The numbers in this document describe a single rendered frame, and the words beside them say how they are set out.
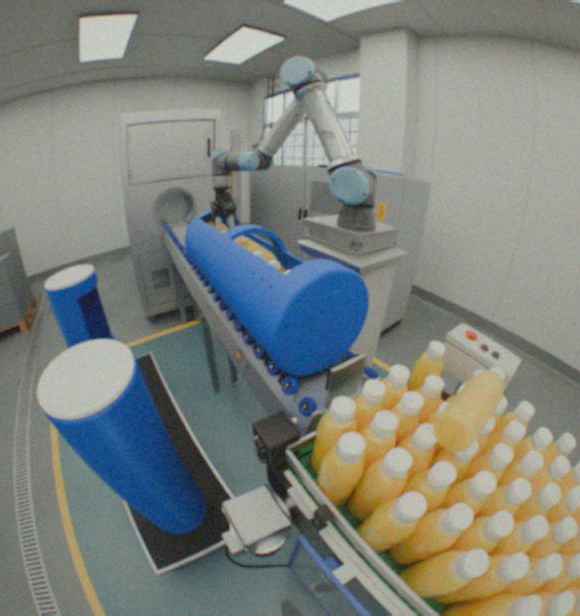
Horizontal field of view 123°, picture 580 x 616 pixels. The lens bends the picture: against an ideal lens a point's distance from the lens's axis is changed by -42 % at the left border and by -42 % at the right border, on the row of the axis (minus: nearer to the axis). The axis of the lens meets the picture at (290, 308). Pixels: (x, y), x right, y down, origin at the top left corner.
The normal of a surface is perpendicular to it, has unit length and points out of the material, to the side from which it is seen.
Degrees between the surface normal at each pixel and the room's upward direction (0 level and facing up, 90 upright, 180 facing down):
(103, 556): 0
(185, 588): 0
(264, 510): 0
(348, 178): 97
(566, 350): 90
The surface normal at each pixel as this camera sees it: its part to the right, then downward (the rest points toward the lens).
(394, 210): -0.78, 0.29
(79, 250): 0.63, 0.41
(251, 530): 0.04, -0.87
